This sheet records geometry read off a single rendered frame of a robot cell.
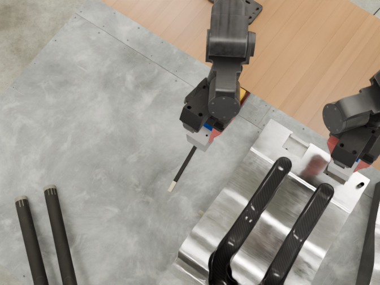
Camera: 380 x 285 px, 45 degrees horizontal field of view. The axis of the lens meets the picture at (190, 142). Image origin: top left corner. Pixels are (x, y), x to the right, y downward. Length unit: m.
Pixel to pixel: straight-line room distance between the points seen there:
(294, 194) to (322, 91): 0.32
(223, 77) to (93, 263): 0.56
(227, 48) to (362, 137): 0.30
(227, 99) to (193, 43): 0.50
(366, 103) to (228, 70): 0.24
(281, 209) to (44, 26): 1.64
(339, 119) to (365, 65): 0.49
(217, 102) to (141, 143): 0.40
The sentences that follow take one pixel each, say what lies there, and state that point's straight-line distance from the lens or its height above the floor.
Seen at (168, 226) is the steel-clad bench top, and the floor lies 0.80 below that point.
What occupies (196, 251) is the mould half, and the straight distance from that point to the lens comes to 0.97.
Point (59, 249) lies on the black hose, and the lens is 1.08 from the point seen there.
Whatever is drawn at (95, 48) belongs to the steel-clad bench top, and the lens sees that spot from 1.30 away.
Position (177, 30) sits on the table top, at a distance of 1.30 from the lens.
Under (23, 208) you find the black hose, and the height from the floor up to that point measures 0.83.
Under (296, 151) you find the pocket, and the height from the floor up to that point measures 0.86.
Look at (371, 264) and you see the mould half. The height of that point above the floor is 0.88.
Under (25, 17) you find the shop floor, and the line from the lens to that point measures 2.43.
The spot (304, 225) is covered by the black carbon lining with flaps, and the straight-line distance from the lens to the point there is 1.06.
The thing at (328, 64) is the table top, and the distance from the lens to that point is 1.29.
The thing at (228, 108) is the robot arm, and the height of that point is 1.15.
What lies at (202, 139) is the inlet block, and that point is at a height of 0.96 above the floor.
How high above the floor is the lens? 1.90
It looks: 72 degrees down
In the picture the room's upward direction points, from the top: 4 degrees counter-clockwise
